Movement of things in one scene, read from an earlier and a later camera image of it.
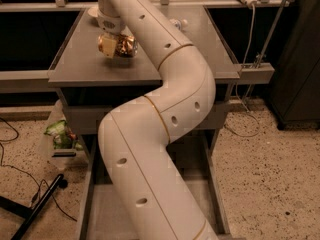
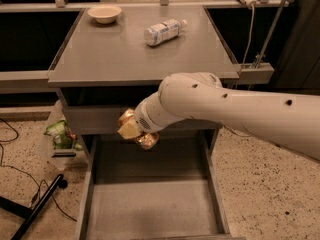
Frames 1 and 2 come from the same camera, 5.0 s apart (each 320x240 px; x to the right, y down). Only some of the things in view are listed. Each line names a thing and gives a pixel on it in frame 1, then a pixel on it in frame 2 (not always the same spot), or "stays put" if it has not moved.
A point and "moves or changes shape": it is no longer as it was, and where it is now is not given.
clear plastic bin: x=60 y=143 stays put
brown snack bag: x=126 y=46 moves or changes shape
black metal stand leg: x=26 y=212 stays put
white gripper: x=111 y=24 → x=144 y=118
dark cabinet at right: x=295 y=92 stays put
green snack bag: x=64 y=138 stays put
